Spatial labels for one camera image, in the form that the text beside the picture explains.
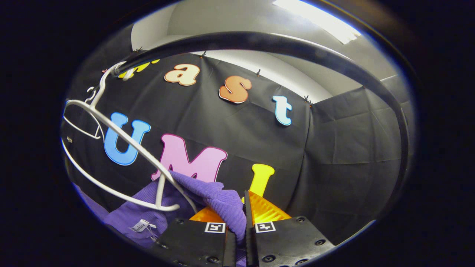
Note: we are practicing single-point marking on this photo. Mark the black clothes rail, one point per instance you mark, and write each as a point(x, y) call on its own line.
point(259, 39)

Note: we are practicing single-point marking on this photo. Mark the white plastic hanger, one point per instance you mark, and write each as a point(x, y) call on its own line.
point(160, 193)
point(81, 128)

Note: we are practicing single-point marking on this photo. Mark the large rectangular ceiling light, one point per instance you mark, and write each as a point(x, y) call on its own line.
point(319, 18)

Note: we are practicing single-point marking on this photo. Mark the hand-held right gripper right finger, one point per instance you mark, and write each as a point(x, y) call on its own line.
point(248, 230)

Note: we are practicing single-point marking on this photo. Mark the purple ribbed jacket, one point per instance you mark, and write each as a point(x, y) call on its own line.
point(222, 202)

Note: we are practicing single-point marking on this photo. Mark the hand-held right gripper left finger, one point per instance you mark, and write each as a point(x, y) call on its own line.
point(189, 241)

